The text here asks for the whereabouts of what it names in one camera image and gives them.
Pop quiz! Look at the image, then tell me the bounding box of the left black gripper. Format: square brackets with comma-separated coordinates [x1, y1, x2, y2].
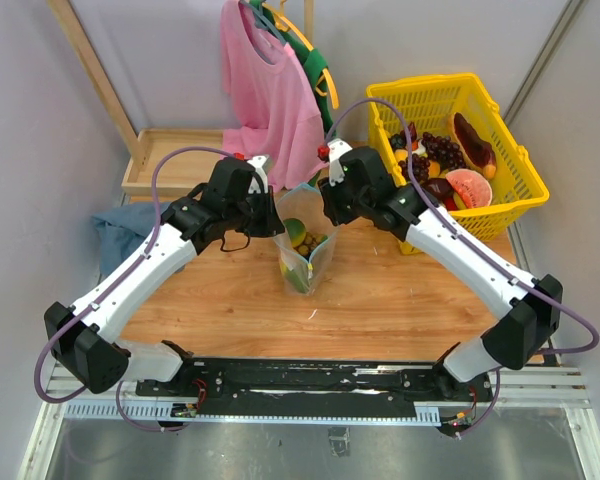
[226, 185, 287, 238]

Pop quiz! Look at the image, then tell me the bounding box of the green yellow mango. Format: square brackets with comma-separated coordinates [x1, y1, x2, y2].
[283, 218, 307, 248]

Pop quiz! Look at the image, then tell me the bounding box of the green longan bunch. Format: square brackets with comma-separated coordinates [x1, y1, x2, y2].
[294, 232, 328, 260]

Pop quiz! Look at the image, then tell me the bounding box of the clear zip top bag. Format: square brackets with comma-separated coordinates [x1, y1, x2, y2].
[274, 184, 338, 295]

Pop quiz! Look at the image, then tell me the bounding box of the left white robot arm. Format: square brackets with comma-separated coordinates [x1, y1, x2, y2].
[44, 155, 283, 396]

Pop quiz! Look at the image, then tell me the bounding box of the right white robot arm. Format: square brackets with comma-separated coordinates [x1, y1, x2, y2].
[318, 140, 563, 400]

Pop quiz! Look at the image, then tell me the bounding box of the wooden tray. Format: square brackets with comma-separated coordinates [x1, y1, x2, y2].
[121, 128, 223, 199]

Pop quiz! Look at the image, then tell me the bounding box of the dark red fig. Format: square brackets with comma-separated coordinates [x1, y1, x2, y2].
[401, 122, 419, 145]

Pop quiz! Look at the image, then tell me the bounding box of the dark purple grape bunch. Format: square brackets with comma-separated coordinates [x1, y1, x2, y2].
[421, 132, 467, 171]

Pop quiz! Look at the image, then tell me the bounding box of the pink t-shirt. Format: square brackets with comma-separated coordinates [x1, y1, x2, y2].
[220, 1, 324, 191]

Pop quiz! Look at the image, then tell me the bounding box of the yellow plastic basket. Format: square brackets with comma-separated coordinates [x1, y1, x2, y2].
[366, 73, 549, 242]

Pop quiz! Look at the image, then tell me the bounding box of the watermelon slice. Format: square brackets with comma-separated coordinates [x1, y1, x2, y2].
[445, 169, 493, 209]

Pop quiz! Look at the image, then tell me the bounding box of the blue cloth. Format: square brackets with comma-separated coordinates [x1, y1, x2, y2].
[91, 202, 155, 278]

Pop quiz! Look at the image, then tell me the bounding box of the brown sweet potato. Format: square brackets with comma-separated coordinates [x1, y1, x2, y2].
[449, 112, 497, 180]

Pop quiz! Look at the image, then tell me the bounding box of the green t-shirt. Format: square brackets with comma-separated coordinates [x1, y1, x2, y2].
[249, 0, 338, 191]

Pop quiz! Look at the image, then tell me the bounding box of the yellow clothes hanger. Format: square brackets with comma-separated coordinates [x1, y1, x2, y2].
[261, 1, 340, 110]

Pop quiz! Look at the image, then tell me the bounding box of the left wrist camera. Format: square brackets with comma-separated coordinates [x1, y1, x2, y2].
[246, 154, 274, 194]

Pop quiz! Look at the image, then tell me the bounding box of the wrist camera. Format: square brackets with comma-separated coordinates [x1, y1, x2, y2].
[246, 154, 274, 194]
[317, 138, 352, 186]

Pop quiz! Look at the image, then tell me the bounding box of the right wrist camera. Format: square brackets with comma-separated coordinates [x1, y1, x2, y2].
[317, 138, 352, 186]

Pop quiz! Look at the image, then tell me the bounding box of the wooden rack frame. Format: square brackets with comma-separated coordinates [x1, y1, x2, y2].
[47, 0, 315, 169]

